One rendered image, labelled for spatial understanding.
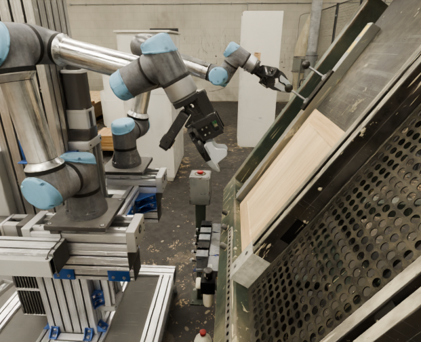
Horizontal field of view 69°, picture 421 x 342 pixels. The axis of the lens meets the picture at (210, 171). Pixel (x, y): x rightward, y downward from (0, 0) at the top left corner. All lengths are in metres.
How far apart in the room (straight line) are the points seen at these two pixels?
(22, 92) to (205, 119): 0.53
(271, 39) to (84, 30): 6.47
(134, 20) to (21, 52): 8.81
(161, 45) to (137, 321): 1.53
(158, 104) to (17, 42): 2.75
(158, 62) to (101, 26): 9.33
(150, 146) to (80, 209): 2.69
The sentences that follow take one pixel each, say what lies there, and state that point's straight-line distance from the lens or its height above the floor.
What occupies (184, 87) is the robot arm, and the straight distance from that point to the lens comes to 0.75.
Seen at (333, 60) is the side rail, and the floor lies 1.55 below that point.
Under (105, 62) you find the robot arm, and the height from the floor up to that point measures 1.58.
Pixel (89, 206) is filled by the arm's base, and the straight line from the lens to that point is 1.19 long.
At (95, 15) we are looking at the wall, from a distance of 10.13.
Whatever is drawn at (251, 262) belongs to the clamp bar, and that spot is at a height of 0.99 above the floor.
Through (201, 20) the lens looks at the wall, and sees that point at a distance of 9.44.
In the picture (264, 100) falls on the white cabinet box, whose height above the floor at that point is 0.79.
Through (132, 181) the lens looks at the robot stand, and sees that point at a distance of 1.64.
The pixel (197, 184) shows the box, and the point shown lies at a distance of 1.74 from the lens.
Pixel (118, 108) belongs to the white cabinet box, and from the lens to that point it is 5.62.
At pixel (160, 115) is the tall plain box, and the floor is 0.85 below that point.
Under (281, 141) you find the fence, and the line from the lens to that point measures 1.47.
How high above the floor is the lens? 1.63
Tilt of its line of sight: 23 degrees down
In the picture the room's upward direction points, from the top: straight up
